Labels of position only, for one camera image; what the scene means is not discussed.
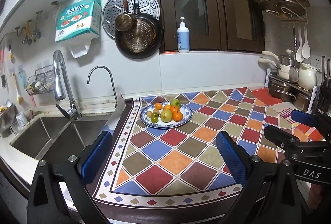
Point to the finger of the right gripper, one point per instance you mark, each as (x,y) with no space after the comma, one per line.
(295,149)
(319,121)

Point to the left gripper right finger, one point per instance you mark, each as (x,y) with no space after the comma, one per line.
(269,190)

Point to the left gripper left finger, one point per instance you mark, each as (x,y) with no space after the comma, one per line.
(46,202)

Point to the large orange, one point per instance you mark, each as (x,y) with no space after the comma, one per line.
(177,116)
(174,109)

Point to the yellow-green pear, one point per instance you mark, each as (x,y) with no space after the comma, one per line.
(166,115)

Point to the green apple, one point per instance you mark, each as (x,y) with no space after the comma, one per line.
(175,102)

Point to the small orange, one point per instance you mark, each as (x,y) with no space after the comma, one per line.
(158,106)
(167,107)

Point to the brown kiwi front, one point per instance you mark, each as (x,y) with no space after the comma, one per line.
(149,114)

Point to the small green persimmon front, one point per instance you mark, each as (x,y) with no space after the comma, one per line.
(154,119)

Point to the chrome kitchen faucet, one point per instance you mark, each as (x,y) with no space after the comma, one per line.
(63,88)

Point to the red striped cloth mat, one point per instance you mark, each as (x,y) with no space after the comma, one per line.
(284,109)

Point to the white pot rack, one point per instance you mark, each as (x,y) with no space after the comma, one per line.
(302,99)

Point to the cream ceramic kettle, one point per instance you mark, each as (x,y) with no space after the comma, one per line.
(307,76)

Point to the steel pot lower rack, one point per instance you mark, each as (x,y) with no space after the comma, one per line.
(281,90)

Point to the metal skimmer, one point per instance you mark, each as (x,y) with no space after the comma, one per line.
(293,71)

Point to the stainless steel sink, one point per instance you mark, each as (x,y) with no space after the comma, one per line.
(54,139)

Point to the white ladle spoon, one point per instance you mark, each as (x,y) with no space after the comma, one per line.
(299,56)

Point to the white rice spoon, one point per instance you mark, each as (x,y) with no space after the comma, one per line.
(306,51)

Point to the white mug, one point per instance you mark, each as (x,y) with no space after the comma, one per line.
(21,119)

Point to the metal bowl with banana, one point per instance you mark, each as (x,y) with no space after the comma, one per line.
(8,116)

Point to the dish brush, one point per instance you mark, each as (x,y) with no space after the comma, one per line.
(20,98)

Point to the colourful diamond pattern mat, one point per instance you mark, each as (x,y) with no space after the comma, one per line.
(177,175)

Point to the blue white porcelain plate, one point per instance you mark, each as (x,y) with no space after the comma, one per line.
(184,109)

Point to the thin gooseneck water tap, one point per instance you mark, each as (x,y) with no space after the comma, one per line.
(102,82)

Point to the blue soap pump bottle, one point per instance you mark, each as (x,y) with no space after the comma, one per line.
(183,37)

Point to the green paper towel pack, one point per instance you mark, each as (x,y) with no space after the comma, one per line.
(77,25)

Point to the black frying pan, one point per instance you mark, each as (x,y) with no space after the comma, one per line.
(142,41)

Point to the round metal steamer tray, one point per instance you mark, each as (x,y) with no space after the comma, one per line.
(113,8)

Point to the cream handled saucepan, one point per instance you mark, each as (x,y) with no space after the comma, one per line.
(282,63)

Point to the wire sponge basket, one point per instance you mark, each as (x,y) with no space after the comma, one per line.
(42,82)

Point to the wall shelf with boards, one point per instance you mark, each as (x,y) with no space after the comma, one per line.
(292,11)

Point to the dark wooden window frame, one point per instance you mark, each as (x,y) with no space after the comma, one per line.
(228,25)

